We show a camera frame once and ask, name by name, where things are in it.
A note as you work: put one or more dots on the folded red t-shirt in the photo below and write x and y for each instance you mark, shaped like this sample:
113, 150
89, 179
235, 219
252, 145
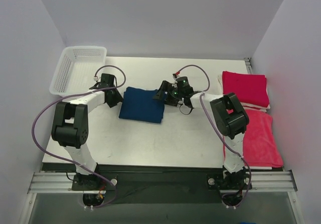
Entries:
249, 88

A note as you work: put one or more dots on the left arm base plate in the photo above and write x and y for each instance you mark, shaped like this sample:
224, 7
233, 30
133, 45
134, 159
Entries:
89, 183

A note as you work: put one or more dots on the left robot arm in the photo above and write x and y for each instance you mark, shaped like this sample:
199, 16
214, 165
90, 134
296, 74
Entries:
71, 129

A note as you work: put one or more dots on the aluminium rail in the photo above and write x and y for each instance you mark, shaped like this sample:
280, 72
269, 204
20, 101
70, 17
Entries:
259, 181

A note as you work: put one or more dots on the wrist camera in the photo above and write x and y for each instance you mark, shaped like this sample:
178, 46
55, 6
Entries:
183, 87
106, 80

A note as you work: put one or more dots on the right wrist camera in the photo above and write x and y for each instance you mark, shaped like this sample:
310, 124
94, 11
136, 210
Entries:
183, 87

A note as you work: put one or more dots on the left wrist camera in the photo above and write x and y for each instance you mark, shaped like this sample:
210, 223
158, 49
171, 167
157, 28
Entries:
106, 80

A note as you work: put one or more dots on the white plastic basket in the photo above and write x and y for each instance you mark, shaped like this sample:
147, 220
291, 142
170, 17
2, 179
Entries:
75, 70

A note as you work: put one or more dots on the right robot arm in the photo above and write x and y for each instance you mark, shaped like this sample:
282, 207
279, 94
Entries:
225, 113

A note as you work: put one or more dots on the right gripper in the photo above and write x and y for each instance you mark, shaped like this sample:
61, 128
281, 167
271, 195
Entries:
165, 93

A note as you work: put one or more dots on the pink towel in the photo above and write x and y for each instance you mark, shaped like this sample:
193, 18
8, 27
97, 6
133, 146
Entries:
259, 145

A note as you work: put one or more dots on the blue t-shirt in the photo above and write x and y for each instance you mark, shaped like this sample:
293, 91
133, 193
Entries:
139, 105

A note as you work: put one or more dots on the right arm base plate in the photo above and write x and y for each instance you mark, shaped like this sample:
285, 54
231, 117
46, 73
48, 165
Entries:
227, 181

